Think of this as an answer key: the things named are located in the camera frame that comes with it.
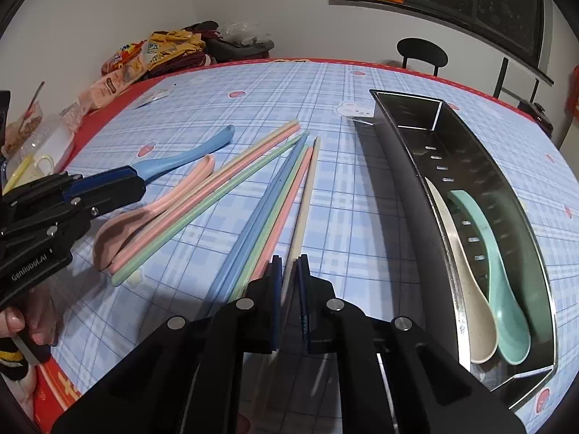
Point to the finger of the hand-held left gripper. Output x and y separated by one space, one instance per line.
104 177
117 192

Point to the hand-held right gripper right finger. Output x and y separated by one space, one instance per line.
304 298

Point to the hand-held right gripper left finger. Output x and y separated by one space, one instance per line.
273 298

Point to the pink spoon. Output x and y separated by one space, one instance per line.
113 239

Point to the green chopstick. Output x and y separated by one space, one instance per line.
203 213
269 235

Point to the pink chopstick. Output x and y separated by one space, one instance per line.
181 216
291 199

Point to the blue spoon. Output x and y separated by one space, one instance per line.
181 160

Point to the beige chopstick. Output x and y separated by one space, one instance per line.
303 208
271 135

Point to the stainless steel utensil tray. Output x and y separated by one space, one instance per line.
497 199

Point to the person's left forearm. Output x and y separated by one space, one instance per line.
11 366

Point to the person's left hand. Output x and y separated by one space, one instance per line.
43 321

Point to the bubble wrap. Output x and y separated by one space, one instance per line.
73 115

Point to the blue plaid red-edged tablecloth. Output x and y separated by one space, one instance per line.
362 235

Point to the pink packet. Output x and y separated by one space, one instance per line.
108 88

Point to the clear food container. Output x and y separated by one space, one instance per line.
22 133

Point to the small white wrapper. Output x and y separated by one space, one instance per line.
156 97

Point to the orange snack bag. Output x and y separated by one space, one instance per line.
120 56

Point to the yellow maroon clothes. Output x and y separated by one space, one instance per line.
174 49

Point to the beige spoon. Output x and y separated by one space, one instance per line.
479 334

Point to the dark clothes pile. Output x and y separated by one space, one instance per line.
239 49

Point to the clear plastic bag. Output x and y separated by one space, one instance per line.
246 32

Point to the green spoon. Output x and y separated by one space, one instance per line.
511 330

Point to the black round-back chair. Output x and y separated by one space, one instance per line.
420 49

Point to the black appliance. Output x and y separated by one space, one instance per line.
538 115

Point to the black windowsill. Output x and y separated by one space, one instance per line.
452 17

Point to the black chair frame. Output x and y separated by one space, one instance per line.
502 77

